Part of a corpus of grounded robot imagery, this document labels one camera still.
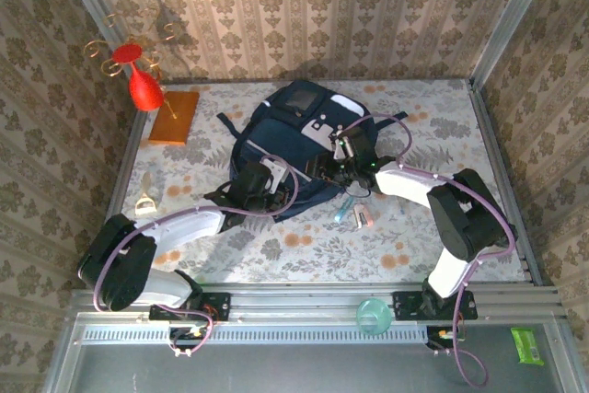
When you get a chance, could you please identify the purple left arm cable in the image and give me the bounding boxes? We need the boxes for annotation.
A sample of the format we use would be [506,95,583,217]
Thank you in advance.
[93,153,301,358]

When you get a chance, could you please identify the black controller board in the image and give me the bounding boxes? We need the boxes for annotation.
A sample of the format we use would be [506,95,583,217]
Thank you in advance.
[167,324,208,353]
[425,326,467,352]

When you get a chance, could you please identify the red vase ornament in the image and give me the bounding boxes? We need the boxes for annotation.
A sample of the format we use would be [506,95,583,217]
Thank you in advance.
[112,42,166,112]

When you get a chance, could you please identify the green wipes packet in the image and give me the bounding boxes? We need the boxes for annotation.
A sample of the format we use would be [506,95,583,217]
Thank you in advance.
[510,327,545,365]

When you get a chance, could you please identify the orange wooden base plate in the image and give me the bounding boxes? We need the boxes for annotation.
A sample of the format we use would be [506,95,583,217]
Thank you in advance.
[147,91,201,144]

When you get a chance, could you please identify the navy blue backpack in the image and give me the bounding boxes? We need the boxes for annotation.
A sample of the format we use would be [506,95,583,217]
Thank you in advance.
[204,78,410,224]

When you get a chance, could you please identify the grey sheet metal panel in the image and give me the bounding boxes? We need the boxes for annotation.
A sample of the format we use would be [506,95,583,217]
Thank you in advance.
[73,344,565,393]

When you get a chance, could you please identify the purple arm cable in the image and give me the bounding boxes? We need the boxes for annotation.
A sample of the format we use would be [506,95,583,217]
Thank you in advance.
[93,153,301,358]
[340,112,516,388]

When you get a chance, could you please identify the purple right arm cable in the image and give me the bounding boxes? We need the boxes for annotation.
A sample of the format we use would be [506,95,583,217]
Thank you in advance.
[340,112,516,388]

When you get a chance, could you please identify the red vase with gold spirals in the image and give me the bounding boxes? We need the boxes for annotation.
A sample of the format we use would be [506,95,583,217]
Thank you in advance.
[83,6,181,121]

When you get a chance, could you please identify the thin black wire loop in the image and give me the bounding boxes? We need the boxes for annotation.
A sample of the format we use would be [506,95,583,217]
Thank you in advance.
[344,180,374,201]

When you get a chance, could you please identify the floral table cover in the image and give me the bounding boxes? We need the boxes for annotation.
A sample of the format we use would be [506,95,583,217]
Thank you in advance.
[101,78,529,284]

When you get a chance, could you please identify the grey slotted cable duct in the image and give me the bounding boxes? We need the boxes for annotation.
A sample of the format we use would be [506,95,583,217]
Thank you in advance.
[80,323,432,346]

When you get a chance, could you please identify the aluminium side rail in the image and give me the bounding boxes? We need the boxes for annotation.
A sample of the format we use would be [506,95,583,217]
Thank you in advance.
[468,82,553,288]
[86,102,156,291]

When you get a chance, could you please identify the small beige hand tool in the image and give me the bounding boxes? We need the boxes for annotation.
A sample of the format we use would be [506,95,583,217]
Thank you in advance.
[134,171,157,217]

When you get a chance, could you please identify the teal marker pen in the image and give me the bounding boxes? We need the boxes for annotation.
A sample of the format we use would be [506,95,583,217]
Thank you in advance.
[334,196,355,225]

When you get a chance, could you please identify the teal plastic cup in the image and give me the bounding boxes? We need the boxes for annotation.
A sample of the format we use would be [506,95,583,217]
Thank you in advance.
[356,298,394,336]

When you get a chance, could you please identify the white and pink stapler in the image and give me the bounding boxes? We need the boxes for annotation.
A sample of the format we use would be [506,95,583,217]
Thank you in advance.
[352,202,374,229]

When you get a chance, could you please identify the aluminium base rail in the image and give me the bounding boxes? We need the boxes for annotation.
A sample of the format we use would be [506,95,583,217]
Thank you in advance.
[68,282,567,320]

